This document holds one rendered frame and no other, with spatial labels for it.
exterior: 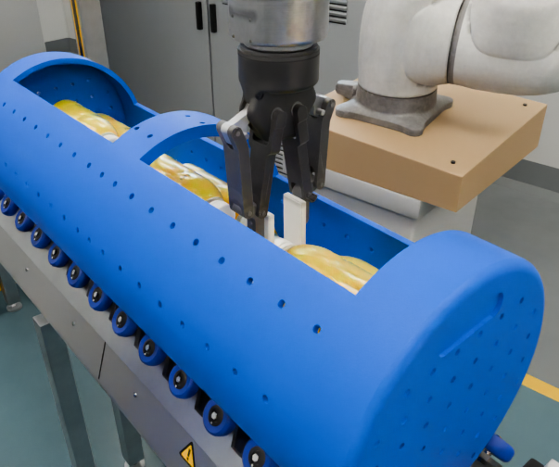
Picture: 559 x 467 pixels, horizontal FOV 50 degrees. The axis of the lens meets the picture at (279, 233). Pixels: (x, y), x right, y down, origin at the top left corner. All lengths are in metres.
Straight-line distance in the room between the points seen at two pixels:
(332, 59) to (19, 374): 1.63
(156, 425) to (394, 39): 0.74
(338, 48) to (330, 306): 1.98
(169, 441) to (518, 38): 0.80
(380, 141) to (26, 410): 1.51
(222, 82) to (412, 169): 1.90
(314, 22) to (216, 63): 2.35
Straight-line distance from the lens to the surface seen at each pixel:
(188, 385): 0.75
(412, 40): 1.11
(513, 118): 1.28
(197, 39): 2.94
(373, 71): 1.16
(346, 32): 2.37
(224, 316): 0.54
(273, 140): 0.57
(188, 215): 0.61
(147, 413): 0.86
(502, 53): 1.09
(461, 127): 1.21
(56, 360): 1.53
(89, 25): 1.75
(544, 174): 3.56
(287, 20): 0.52
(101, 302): 0.91
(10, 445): 2.11
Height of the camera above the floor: 1.50
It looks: 31 degrees down
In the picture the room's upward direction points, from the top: straight up
